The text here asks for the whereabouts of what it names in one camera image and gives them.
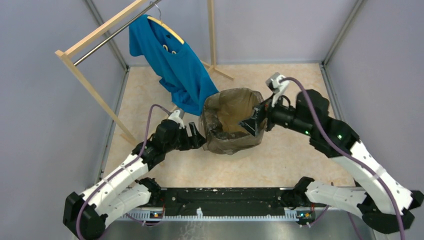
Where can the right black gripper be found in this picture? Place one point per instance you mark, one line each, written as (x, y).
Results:
(264, 110)

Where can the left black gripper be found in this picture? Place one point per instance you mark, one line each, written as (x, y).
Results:
(195, 141)

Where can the cream plastic trash bin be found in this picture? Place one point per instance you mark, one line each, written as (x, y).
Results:
(240, 155)

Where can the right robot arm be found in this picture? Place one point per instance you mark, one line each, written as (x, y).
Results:
(381, 202)

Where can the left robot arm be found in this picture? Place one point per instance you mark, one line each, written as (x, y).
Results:
(88, 214)

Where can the blue t-shirt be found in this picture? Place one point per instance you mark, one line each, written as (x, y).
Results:
(180, 70)

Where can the wooden clothes hanger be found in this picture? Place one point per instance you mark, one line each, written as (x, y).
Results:
(158, 21)

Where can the wooden clothes rack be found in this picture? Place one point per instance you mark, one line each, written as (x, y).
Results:
(100, 60)

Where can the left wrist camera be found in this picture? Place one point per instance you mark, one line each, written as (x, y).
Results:
(177, 116)

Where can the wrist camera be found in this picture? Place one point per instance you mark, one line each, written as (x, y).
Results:
(278, 85)
(177, 116)

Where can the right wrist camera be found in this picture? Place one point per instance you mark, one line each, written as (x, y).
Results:
(278, 85)

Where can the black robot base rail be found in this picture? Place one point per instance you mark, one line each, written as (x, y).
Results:
(229, 202)

